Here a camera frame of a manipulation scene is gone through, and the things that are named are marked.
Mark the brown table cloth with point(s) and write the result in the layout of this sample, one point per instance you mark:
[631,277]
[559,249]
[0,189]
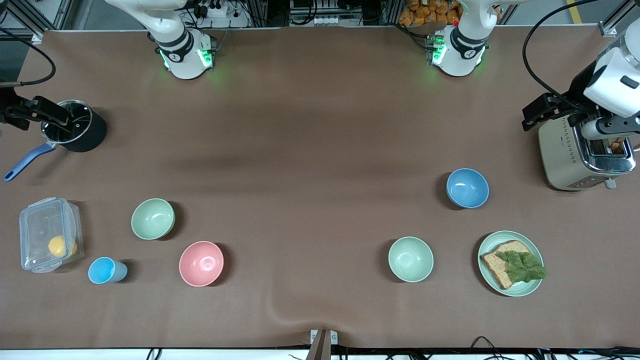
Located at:
[300,125]

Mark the green plate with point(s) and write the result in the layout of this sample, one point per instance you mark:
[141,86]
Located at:
[522,287]

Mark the yellow round fruit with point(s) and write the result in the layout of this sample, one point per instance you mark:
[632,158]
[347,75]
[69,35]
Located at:
[57,246]

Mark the orange snack bag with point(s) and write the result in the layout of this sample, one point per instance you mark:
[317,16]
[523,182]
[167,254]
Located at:
[425,12]

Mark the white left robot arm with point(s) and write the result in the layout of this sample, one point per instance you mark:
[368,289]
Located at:
[462,55]

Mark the blue plastic cup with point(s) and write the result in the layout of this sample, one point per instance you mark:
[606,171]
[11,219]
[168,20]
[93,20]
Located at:
[102,271]

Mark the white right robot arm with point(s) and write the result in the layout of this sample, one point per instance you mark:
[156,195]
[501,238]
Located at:
[182,60]

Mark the metal bracket with brown bar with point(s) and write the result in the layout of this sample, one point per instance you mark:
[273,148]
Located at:
[322,345]

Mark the beige and chrome toaster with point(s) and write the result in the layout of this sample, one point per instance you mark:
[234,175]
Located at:
[560,155]

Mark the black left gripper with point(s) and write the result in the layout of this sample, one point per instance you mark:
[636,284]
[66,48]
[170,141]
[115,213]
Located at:
[580,86]

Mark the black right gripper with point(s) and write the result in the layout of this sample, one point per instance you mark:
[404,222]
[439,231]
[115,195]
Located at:
[11,111]

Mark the pink bowl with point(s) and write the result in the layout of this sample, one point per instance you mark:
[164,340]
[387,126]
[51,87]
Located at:
[201,263]

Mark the green lettuce leaf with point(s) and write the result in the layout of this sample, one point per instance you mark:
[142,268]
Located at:
[522,267]

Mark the brown bread slice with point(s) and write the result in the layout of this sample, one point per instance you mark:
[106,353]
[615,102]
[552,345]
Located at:
[492,265]

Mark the blue bowl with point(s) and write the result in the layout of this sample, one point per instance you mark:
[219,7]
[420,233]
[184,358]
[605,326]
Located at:
[467,188]

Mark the green bowl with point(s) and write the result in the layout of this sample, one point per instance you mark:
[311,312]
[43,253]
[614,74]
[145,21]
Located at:
[153,219]
[411,259]

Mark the white socket bar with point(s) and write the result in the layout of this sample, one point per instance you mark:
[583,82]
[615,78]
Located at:
[337,21]

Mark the aluminium frame profile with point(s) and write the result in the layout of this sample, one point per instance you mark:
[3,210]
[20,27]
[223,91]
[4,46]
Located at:
[609,29]

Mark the white power strip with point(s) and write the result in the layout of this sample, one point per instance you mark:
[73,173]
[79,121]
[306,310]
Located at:
[217,11]

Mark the dark toast slice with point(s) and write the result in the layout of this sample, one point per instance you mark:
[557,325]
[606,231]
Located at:
[618,145]

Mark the clear plastic lidded container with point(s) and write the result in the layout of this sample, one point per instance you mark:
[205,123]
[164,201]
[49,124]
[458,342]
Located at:
[37,225]

